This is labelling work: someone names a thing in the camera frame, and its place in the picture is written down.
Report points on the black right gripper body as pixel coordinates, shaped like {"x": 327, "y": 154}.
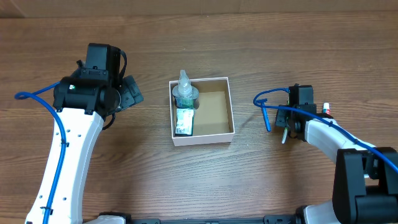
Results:
{"x": 282, "y": 118}

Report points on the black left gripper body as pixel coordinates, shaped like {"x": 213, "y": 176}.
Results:
{"x": 131, "y": 92}

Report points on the green white toothbrush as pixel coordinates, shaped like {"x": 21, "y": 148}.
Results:
{"x": 284, "y": 137}

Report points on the blue disposable razor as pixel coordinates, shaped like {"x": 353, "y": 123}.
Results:
{"x": 261, "y": 103}

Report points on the clear green-labelled bottle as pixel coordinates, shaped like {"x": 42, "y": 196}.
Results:
{"x": 185, "y": 94}

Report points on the green white soap packet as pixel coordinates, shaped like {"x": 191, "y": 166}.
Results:
{"x": 184, "y": 122}

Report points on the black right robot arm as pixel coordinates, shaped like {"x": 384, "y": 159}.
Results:
{"x": 365, "y": 182}

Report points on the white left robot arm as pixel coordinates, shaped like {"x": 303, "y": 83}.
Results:
{"x": 79, "y": 110}

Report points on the white red toothpaste tube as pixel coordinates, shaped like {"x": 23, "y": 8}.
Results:
{"x": 326, "y": 108}

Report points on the white cardboard box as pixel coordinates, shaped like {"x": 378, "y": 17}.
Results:
{"x": 213, "y": 121}

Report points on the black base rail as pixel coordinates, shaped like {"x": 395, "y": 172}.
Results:
{"x": 267, "y": 219}

